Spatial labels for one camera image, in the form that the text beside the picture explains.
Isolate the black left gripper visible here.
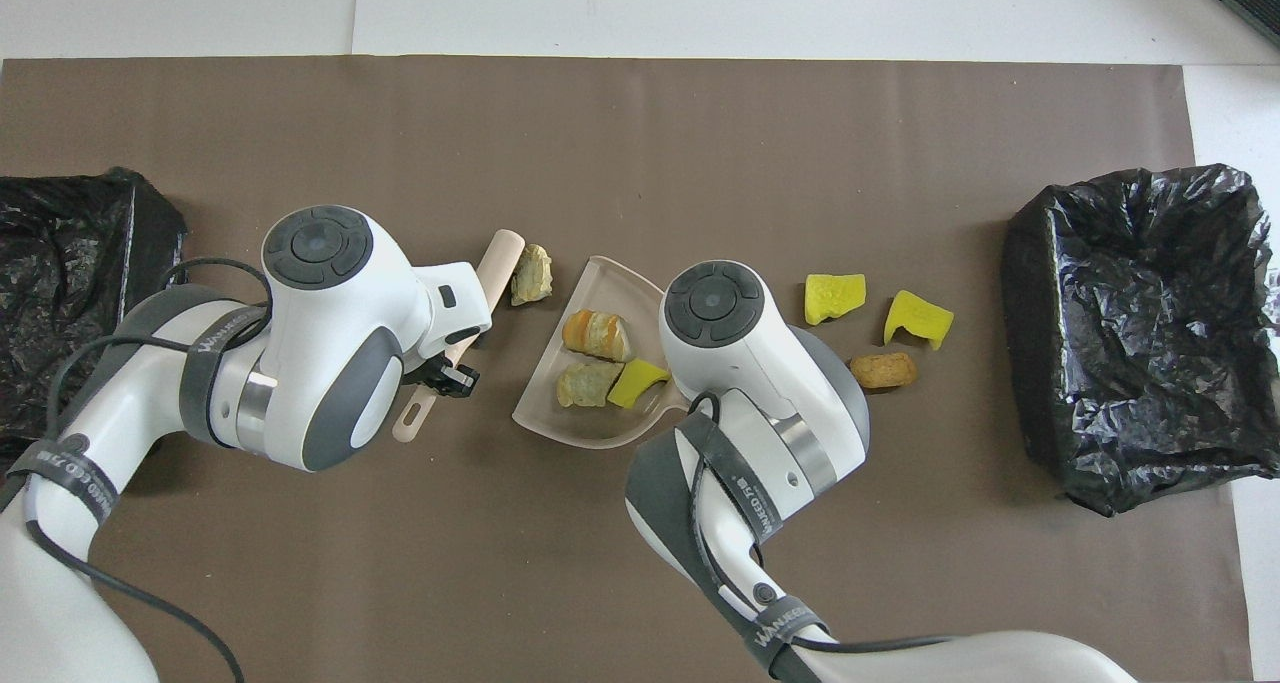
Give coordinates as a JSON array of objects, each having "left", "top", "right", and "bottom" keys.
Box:
[{"left": 403, "top": 353, "right": 482, "bottom": 400}]

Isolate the pale olive foam scrap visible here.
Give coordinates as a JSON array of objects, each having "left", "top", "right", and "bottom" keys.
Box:
[{"left": 555, "top": 361, "right": 626, "bottom": 409}]

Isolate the pale yellow ridged foam scrap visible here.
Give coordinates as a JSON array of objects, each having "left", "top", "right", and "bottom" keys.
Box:
[{"left": 510, "top": 244, "right": 554, "bottom": 307}]

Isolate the beige hand brush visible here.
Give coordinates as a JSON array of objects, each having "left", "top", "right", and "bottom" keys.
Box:
[{"left": 392, "top": 228, "right": 527, "bottom": 445}]

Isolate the beige plastic dustpan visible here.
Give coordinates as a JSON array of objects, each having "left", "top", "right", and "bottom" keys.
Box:
[{"left": 511, "top": 254, "right": 693, "bottom": 452}]

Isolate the orange striped foam scrap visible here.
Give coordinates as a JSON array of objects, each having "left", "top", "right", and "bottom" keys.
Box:
[{"left": 561, "top": 308, "right": 635, "bottom": 363}]

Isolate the bright yellow wedge sponge scrap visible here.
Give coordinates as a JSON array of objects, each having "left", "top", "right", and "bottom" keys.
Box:
[{"left": 606, "top": 358, "right": 672, "bottom": 410}]

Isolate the yellow blocky sponge scrap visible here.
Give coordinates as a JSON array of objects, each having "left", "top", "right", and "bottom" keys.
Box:
[{"left": 804, "top": 273, "right": 868, "bottom": 327}]

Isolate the brown potato shaped scrap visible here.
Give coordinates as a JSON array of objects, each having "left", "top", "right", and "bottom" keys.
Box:
[{"left": 849, "top": 351, "right": 918, "bottom": 391}]

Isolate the yellow arched sponge scrap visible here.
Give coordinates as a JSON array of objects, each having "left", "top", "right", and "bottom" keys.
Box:
[{"left": 882, "top": 289, "right": 955, "bottom": 352}]

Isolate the flat black bag covered bin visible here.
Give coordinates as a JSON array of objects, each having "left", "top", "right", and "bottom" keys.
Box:
[{"left": 0, "top": 166, "right": 189, "bottom": 474}]

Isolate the open crumpled black bag bin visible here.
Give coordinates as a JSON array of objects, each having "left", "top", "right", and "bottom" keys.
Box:
[{"left": 1002, "top": 163, "right": 1280, "bottom": 517}]

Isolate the brown paper table mat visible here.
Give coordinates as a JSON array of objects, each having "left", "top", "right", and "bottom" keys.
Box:
[{"left": 0, "top": 56, "right": 1256, "bottom": 683}]

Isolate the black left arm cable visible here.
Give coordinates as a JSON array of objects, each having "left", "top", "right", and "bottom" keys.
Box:
[{"left": 25, "top": 258, "right": 271, "bottom": 683}]

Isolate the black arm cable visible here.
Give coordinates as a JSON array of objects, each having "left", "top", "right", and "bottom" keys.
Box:
[
  {"left": 690, "top": 393, "right": 951, "bottom": 656},
  {"left": 25, "top": 258, "right": 271, "bottom": 683}
]

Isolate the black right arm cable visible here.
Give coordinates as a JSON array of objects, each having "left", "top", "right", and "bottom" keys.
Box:
[{"left": 690, "top": 393, "right": 951, "bottom": 656}]

